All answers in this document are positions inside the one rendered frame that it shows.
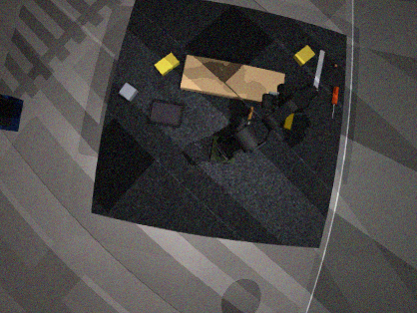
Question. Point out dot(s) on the yellow rectangular block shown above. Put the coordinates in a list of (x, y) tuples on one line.
[(166, 64), (303, 55)]

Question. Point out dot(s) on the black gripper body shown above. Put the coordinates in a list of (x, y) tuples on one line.
[(269, 102)]

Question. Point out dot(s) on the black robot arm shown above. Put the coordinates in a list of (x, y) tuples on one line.
[(245, 139)]

